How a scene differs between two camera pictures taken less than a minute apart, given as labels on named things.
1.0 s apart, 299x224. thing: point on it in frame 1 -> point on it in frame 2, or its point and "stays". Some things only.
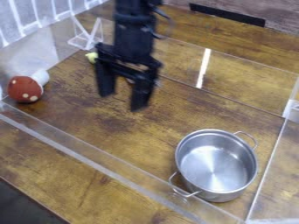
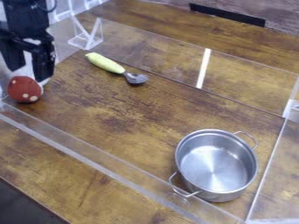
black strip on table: [259, 22] stays
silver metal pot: [217, 161] stays
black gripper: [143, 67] -> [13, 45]
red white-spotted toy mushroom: [26, 88] stays
